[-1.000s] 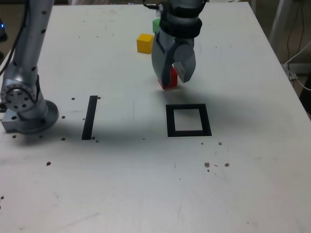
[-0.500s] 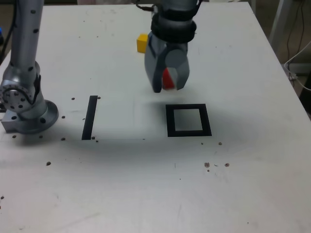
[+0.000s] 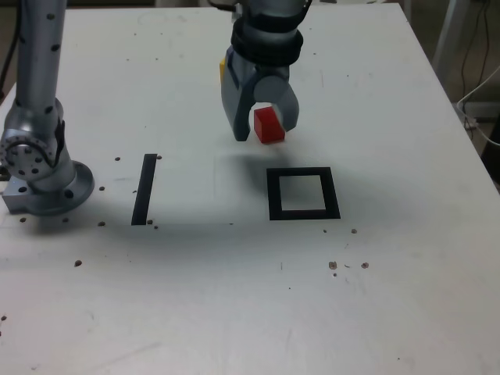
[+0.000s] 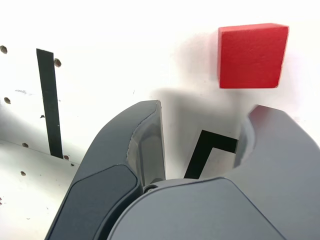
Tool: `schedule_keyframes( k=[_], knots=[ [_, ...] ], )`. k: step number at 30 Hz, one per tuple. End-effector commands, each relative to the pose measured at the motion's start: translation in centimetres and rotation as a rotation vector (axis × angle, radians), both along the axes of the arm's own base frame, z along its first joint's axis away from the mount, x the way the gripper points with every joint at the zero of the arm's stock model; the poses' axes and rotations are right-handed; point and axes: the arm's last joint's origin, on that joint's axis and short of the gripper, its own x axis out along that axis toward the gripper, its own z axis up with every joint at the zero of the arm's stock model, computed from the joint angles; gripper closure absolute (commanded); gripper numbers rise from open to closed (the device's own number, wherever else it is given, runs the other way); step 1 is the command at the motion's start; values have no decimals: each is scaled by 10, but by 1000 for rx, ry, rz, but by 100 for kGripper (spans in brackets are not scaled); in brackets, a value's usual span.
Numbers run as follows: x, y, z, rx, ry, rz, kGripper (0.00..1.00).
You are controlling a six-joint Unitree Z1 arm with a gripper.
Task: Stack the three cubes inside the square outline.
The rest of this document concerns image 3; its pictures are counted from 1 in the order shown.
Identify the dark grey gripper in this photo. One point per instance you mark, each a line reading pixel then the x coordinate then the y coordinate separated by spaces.
pixel 273 69

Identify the red cube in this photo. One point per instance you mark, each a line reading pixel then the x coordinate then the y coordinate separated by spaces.
pixel 265 129

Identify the yellow cube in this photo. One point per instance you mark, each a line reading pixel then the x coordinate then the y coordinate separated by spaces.
pixel 222 70

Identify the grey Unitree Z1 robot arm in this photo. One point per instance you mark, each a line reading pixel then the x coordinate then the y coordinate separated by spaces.
pixel 39 58

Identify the black tape square outline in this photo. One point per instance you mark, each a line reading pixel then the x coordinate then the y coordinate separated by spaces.
pixel 273 195

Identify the black tape strip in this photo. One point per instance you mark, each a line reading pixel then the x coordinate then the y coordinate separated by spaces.
pixel 143 187

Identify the grey metal frame leg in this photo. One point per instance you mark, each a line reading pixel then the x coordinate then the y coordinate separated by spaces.
pixel 453 23

